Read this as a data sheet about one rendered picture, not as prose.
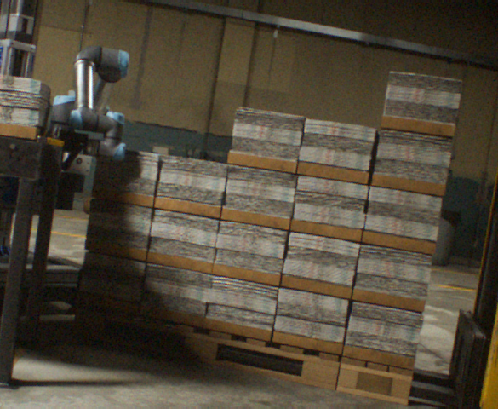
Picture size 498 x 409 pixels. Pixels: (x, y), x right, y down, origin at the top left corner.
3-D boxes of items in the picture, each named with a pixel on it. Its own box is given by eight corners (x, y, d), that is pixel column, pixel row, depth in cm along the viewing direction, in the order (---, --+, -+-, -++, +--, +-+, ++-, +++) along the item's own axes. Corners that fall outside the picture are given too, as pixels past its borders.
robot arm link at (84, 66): (74, 35, 309) (72, 116, 281) (99, 40, 313) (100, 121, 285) (69, 54, 318) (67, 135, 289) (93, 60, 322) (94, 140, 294)
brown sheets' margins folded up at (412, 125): (347, 337, 321) (382, 124, 316) (413, 349, 315) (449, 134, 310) (340, 355, 283) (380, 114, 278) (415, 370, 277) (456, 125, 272)
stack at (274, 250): (105, 319, 346) (130, 150, 341) (344, 368, 322) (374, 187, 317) (70, 334, 308) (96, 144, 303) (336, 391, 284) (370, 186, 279)
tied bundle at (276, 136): (245, 168, 329) (253, 118, 328) (308, 177, 323) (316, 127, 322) (226, 164, 292) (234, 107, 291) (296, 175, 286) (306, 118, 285)
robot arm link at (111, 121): (100, 109, 288) (96, 136, 288) (127, 114, 292) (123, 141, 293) (97, 110, 295) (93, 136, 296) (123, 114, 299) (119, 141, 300)
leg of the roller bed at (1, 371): (13, 382, 235) (39, 180, 231) (9, 387, 229) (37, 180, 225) (-5, 379, 234) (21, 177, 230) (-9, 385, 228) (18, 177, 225)
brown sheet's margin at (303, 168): (310, 175, 323) (311, 166, 323) (373, 186, 317) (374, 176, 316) (296, 173, 286) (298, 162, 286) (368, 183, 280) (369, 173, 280)
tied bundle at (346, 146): (309, 177, 323) (317, 127, 322) (373, 187, 317) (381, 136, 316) (294, 174, 286) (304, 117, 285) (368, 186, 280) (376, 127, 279)
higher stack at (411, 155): (342, 368, 322) (388, 84, 315) (408, 382, 316) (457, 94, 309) (334, 390, 284) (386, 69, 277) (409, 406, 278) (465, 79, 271)
